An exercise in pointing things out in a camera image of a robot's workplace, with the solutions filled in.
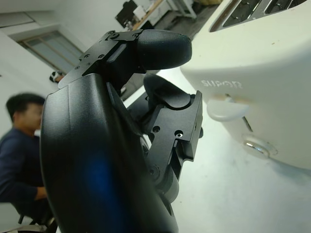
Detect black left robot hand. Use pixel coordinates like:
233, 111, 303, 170
39, 29, 204, 233

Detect white two-slot toaster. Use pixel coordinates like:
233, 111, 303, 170
180, 0, 311, 170

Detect person in dark blue sweater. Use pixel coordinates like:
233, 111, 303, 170
0, 92, 58, 219

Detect black office chair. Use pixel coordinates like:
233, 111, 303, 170
18, 210, 58, 233

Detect wooden topped workbench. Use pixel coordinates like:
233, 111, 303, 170
115, 0, 197, 29

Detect window with grey frame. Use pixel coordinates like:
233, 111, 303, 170
18, 30, 85, 73

